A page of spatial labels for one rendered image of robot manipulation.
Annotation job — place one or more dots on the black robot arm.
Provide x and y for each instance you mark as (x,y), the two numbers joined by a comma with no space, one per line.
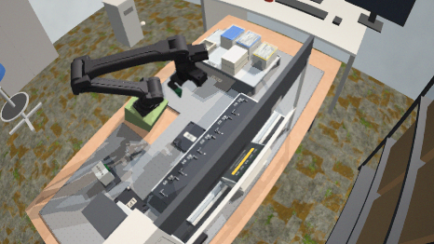
(149,93)

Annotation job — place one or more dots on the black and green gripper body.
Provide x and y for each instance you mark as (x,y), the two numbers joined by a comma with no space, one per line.
(174,78)

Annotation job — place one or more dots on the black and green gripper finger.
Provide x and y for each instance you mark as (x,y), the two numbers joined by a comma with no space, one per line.
(178,91)

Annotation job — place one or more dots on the dark grey regrip nest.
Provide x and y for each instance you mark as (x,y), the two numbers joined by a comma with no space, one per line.
(190,134)

